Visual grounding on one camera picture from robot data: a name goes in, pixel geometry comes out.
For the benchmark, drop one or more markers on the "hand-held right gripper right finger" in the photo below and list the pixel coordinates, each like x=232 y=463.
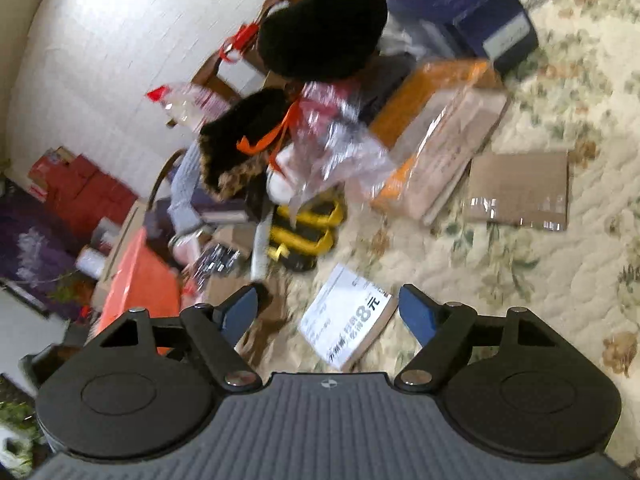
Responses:
x=414 y=310

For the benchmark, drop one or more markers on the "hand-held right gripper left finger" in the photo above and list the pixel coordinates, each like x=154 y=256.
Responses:
x=241 y=310

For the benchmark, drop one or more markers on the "white printed box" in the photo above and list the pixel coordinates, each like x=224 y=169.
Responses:
x=345 y=315

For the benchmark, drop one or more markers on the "yellow black tool case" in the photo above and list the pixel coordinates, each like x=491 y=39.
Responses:
x=305 y=235

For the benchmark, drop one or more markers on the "orange plastic bin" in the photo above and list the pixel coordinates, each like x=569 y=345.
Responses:
x=140 y=280

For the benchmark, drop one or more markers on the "grey-blue knitted cloth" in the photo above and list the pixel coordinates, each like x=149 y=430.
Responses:
x=187 y=185

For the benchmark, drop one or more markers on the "floral quilted cloth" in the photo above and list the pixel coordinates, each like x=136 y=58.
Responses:
x=560 y=270

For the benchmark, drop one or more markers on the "flat brown cardboard piece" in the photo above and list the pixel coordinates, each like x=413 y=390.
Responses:
x=520 y=190

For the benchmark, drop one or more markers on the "orange ribbon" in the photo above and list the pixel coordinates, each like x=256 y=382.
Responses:
x=265 y=140

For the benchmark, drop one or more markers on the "black leopard-lined fur cloth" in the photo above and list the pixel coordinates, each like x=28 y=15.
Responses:
x=235 y=135

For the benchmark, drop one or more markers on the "clear crinkled plastic bag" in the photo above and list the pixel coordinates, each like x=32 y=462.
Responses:
x=340 y=145

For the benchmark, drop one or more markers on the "orange wrapped package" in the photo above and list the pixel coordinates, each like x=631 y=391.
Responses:
x=435 y=110

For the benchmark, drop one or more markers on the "stack of red boxes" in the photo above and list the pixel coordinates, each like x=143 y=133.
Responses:
x=80 y=185

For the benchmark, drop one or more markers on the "clear bag with red top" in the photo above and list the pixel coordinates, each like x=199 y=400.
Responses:
x=190 y=102

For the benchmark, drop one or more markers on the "purple patterned cloth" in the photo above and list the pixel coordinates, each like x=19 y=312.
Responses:
x=30 y=245

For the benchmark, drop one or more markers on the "wooden chair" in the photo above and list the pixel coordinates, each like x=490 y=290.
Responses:
x=220 y=75

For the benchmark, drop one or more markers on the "black fluffy hat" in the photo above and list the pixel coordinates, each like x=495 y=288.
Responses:
x=320 y=35

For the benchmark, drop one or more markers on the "navy blue cardboard box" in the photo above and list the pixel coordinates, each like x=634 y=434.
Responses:
x=450 y=5

